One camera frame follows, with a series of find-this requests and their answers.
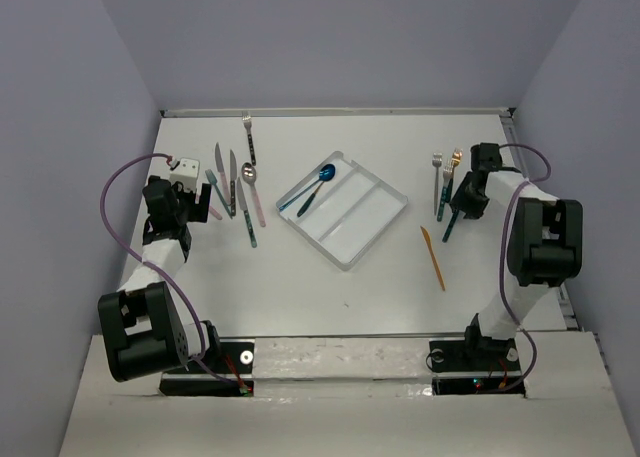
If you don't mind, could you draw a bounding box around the pink handled silver fork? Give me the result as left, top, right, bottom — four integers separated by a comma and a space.
208, 206, 223, 220

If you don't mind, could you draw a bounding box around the blue metal spoon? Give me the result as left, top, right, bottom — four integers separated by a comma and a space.
278, 163, 336, 212

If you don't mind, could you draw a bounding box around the pink handled knife left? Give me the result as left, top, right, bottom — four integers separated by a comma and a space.
214, 144, 231, 204

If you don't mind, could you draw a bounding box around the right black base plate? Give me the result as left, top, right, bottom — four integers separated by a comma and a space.
425, 340, 526, 396

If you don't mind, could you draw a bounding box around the pink handled knife right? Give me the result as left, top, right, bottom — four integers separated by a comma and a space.
229, 150, 238, 217

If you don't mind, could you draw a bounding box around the teal handled silver spoon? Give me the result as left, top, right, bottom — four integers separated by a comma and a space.
442, 209, 459, 243

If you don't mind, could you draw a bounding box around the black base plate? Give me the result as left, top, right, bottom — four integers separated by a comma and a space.
158, 339, 255, 397
425, 340, 526, 396

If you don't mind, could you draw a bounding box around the teal handled silver fork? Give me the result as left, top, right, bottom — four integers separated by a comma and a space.
436, 160, 454, 222

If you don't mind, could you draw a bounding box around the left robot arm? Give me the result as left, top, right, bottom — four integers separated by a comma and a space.
97, 176, 222, 382

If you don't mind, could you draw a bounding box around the pink handled silver spoon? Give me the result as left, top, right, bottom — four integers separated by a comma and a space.
241, 162, 266, 227

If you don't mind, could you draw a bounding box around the gold fork black handle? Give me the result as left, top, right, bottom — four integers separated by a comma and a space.
448, 148, 463, 197

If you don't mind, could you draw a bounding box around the teal handled knife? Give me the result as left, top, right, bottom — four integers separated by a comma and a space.
236, 178, 257, 248

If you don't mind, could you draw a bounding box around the white divided cutlery tray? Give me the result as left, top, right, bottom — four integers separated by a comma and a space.
275, 151, 409, 271

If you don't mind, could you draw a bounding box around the all silver fork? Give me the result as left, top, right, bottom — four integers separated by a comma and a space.
432, 152, 443, 215

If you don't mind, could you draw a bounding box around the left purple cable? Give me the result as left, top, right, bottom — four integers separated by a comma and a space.
101, 152, 246, 393

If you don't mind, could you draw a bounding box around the pink handled knife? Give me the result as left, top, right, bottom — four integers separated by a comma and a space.
229, 150, 238, 217
214, 144, 231, 204

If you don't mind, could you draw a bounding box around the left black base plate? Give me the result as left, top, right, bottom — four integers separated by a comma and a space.
158, 339, 255, 397

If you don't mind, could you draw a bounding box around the teal plastic fork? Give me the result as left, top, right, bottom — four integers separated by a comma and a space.
205, 169, 233, 219

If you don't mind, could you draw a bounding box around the black handled silver fork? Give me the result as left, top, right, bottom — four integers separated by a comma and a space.
242, 111, 257, 166

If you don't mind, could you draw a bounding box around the purple cable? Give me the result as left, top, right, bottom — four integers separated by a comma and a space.
494, 143, 553, 393
101, 152, 246, 393

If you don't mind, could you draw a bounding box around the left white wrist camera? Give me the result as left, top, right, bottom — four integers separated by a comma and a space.
168, 157, 200, 194

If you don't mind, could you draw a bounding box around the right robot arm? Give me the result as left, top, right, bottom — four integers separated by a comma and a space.
450, 143, 583, 369

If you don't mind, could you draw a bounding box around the orange plastic knife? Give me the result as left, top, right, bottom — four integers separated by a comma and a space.
420, 226, 446, 292

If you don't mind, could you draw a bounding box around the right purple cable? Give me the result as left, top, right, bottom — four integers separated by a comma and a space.
494, 143, 553, 393

